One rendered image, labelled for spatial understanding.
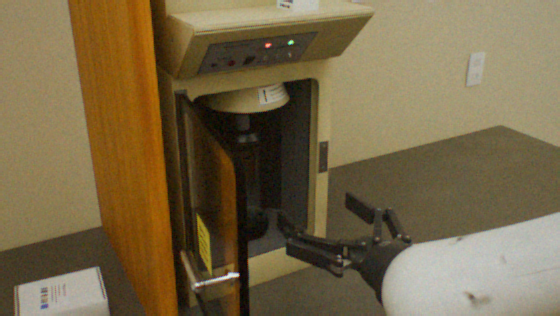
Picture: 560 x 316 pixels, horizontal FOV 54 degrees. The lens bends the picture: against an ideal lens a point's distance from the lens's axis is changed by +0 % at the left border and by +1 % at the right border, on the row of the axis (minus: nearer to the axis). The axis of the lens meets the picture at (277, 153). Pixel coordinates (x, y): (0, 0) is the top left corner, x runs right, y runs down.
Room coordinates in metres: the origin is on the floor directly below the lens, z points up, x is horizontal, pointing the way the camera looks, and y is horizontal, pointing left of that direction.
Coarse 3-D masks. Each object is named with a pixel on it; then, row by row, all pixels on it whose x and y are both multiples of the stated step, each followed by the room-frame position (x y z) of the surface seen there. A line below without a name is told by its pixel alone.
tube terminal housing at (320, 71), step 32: (160, 0) 0.89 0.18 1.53; (192, 0) 0.89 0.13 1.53; (224, 0) 0.92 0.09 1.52; (256, 0) 0.95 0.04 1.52; (320, 0) 1.01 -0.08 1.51; (160, 32) 0.90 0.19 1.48; (160, 64) 0.91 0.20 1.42; (288, 64) 0.98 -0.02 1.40; (320, 64) 1.01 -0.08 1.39; (160, 96) 0.93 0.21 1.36; (192, 96) 0.89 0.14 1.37; (320, 96) 1.01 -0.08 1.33; (320, 128) 1.01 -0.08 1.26; (320, 192) 1.02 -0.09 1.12; (320, 224) 1.02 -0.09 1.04; (256, 256) 0.94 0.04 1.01; (288, 256) 0.98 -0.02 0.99
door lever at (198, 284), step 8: (184, 256) 0.66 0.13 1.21; (192, 256) 0.66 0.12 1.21; (184, 264) 0.64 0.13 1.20; (192, 264) 0.64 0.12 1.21; (192, 272) 0.62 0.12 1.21; (192, 280) 0.60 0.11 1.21; (200, 280) 0.60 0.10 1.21; (208, 280) 0.60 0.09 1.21; (216, 280) 0.60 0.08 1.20; (224, 280) 0.61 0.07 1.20; (192, 288) 0.59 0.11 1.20; (200, 288) 0.59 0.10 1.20
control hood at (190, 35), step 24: (336, 0) 1.01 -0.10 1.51; (168, 24) 0.86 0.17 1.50; (192, 24) 0.78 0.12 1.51; (216, 24) 0.79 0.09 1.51; (240, 24) 0.80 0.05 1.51; (264, 24) 0.82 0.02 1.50; (288, 24) 0.85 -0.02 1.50; (312, 24) 0.87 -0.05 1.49; (336, 24) 0.90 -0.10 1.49; (360, 24) 0.93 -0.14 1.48; (192, 48) 0.79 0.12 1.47; (312, 48) 0.93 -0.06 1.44; (336, 48) 0.97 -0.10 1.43; (192, 72) 0.85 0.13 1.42; (216, 72) 0.87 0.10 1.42
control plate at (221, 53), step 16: (208, 48) 0.81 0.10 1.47; (224, 48) 0.83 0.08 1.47; (240, 48) 0.84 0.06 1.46; (256, 48) 0.86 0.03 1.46; (272, 48) 0.88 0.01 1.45; (288, 48) 0.90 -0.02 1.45; (304, 48) 0.92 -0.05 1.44; (208, 64) 0.84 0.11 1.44; (224, 64) 0.86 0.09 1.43; (240, 64) 0.88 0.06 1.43; (256, 64) 0.90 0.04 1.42
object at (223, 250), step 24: (192, 120) 0.77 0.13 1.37; (192, 144) 0.78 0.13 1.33; (216, 144) 0.65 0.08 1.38; (192, 168) 0.79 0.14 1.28; (216, 168) 0.65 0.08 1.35; (192, 192) 0.80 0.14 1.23; (216, 192) 0.66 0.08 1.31; (240, 192) 0.58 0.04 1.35; (192, 216) 0.82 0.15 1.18; (216, 216) 0.66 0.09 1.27; (240, 216) 0.57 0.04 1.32; (192, 240) 0.83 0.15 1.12; (216, 240) 0.67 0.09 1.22; (240, 240) 0.57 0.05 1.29; (216, 264) 0.68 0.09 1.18; (240, 264) 0.57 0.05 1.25; (216, 288) 0.68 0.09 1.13; (240, 288) 0.57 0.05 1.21; (216, 312) 0.69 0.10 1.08; (240, 312) 0.57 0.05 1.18
